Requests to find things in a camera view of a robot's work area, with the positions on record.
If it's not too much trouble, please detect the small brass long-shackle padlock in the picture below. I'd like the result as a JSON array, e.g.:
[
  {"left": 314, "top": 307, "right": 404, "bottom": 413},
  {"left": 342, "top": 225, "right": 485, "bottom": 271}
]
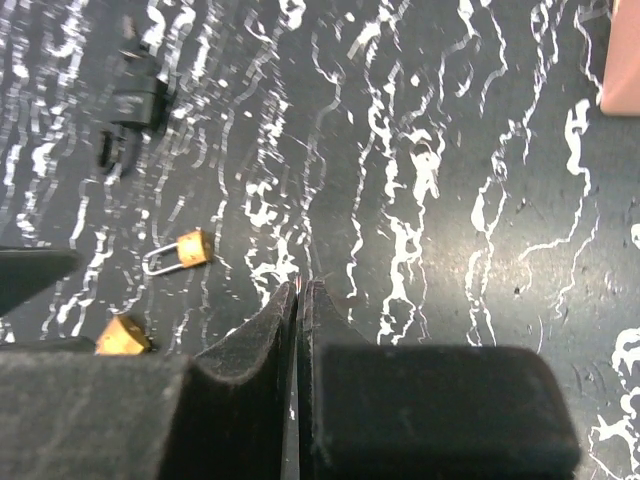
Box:
[{"left": 142, "top": 230, "right": 213, "bottom": 276}]

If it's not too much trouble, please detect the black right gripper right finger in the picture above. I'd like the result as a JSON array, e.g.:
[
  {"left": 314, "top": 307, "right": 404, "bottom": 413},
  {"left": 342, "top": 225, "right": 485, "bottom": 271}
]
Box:
[{"left": 298, "top": 280, "right": 581, "bottom": 479}]

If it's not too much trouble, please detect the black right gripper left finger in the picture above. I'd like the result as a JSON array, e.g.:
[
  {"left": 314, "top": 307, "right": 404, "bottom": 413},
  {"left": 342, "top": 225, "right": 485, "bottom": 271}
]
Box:
[{"left": 1, "top": 283, "right": 298, "bottom": 479}]

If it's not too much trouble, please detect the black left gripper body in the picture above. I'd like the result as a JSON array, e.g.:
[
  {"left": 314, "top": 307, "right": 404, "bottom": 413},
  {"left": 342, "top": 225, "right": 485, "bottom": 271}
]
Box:
[{"left": 0, "top": 247, "right": 82, "bottom": 316}]

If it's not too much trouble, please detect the black padlock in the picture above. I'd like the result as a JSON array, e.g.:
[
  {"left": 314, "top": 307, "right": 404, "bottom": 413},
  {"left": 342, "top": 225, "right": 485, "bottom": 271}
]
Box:
[{"left": 97, "top": 43, "right": 169, "bottom": 176}]

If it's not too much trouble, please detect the large brass padlock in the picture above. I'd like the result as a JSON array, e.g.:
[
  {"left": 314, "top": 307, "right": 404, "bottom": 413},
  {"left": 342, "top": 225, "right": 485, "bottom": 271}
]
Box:
[{"left": 95, "top": 315, "right": 151, "bottom": 355}]

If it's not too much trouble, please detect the orange plastic file organizer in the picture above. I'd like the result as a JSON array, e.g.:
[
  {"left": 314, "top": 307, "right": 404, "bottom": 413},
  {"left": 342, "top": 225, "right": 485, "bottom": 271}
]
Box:
[{"left": 600, "top": 0, "right": 639, "bottom": 117}]

